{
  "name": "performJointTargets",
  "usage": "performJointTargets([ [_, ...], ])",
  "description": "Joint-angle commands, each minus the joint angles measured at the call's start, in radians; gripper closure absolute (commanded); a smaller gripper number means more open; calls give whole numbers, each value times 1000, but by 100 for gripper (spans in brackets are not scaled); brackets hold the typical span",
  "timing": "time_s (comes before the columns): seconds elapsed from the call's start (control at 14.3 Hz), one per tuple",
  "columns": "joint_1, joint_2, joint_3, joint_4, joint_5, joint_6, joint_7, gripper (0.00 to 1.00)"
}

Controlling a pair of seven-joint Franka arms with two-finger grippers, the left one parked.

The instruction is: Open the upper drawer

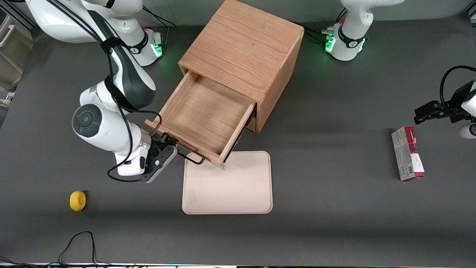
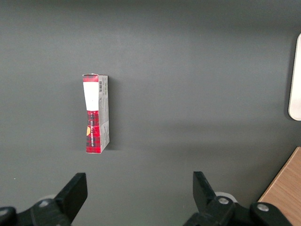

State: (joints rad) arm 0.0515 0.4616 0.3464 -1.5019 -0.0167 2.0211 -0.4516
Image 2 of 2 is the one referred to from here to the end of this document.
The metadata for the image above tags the red plaid cardboard box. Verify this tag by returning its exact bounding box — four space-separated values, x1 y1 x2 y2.
82 73 111 154

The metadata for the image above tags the light wooden board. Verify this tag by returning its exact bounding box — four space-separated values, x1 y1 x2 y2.
258 146 301 226

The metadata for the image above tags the white rounded tray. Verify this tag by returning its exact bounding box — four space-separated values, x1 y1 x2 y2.
288 33 301 121

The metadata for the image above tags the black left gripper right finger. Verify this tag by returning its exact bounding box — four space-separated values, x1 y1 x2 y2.
182 171 293 226

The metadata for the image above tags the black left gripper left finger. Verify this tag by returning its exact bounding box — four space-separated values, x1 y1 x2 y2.
0 172 88 226

